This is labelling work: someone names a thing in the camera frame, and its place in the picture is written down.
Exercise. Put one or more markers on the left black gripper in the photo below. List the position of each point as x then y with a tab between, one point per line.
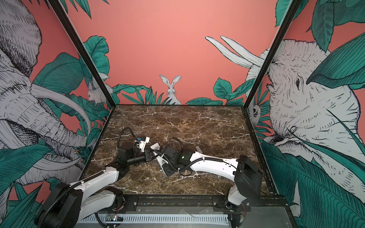
148	157

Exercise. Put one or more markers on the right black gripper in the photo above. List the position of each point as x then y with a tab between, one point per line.
168	172

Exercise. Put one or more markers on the white remote control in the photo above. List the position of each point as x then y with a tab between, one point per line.
155	149

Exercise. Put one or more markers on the white battery compartment cover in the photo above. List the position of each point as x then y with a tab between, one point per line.
199	149

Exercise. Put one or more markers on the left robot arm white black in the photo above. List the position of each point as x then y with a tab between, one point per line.
69	203

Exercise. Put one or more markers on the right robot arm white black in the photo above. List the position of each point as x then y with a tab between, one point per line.
246	175

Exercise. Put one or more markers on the small green circuit board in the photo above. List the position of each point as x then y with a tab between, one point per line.
114	218

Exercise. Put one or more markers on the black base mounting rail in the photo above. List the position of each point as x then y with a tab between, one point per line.
219	203

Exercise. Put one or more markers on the white ribbed cable duct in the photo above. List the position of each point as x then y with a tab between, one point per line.
214	219

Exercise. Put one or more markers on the left black frame post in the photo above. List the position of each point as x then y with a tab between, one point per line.
75	38

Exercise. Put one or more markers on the black frame post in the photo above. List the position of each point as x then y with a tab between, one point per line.
75	38
289	15

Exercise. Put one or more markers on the right black frame post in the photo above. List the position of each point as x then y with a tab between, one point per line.
289	15

